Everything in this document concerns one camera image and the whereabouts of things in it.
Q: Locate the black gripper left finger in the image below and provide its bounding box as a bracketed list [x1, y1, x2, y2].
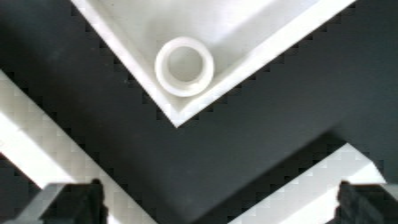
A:
[17, 179, 109, 224]

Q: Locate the white L-shaped obstacle fence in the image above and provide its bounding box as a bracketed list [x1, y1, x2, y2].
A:
[0, 71, 386, 224]

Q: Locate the white square tabletop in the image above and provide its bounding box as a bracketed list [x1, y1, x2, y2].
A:
[72, 0, 356, 126]

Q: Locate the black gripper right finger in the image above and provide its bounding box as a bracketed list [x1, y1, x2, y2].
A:
[333, 181, 398, 224]

